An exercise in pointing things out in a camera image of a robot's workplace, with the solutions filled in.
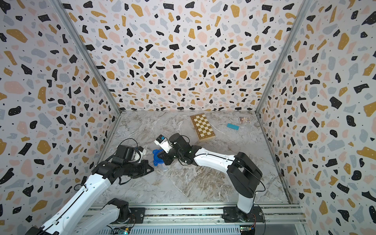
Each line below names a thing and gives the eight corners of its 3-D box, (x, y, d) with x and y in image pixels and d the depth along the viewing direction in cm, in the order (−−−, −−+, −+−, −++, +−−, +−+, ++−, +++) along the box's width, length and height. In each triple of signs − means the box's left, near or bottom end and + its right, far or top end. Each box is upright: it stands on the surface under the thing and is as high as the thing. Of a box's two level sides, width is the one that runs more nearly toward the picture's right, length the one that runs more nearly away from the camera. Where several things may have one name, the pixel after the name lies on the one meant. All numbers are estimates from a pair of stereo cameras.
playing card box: (239, 123, 118) (240, 121, 116) (238, 118, 121) (239, 116, 120) (251, 123, 118) (251, 121, 116) (249, 118, 121) (250, 116, 120)
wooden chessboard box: (199, 142, 106) (199, 139, 103) (189, 118, 121) (189, 115, 118) (215, 137, 108) (215, 135, 106) (204, 115, 123) (204, 112, 121)
